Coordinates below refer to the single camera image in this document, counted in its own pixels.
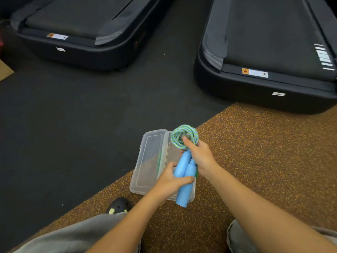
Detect person's grey shorts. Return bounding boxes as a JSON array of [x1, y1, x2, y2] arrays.
[[13, 212, 337, 253]]

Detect black and green shoe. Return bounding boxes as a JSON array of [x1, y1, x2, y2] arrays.
[[106, 197, 133, 215]]

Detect person's right forearm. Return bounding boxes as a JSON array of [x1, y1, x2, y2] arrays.
[[203, 165, 337, 253]]

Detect person's left hand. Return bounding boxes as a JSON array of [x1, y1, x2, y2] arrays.
[[152, 162, 196, 206]]

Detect black treadmill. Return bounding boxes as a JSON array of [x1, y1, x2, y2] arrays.
[[10, 0, 175, 71], [193, 0, 337, 115]]

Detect clear plastic storage box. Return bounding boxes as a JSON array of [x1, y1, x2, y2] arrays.
[[129, 129, 197, 203]]

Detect person's right hand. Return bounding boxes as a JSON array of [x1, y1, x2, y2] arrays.
[[182, 135, 219, 180]]

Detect person's left forearm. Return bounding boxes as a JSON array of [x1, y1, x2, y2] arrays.
[[85, 191, 169, 253]]

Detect brown cardboard piece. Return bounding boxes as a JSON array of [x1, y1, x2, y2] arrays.
[[0, 59, 15, 82]]

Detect blue handled jump rope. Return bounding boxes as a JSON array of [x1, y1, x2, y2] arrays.
[[170, 124, 200, 208]]

